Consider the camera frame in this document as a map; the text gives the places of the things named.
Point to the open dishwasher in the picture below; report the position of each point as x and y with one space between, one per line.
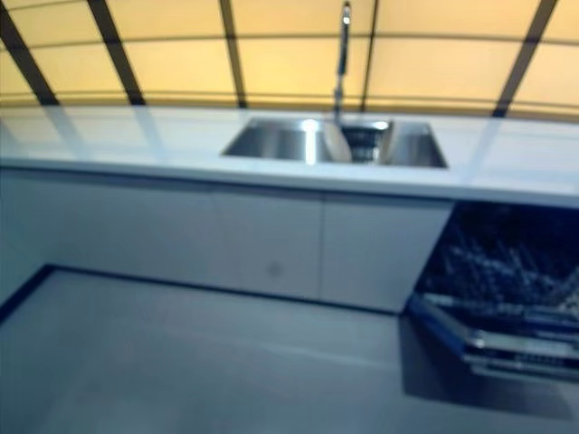
506 271

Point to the dishwasher door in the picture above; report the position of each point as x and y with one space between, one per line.
506 334

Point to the white cabinet door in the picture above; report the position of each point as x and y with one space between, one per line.
384 253
267 244
108 226

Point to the white kitchen countertop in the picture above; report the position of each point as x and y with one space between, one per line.
289 149

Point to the stainless steel kitchen sink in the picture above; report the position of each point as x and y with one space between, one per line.
276 142

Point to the white plate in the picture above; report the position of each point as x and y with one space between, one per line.
337 140

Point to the metal dish rack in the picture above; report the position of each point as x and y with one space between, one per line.
367 140

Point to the chrome spring kitchen faucet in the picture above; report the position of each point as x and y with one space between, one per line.
342 59

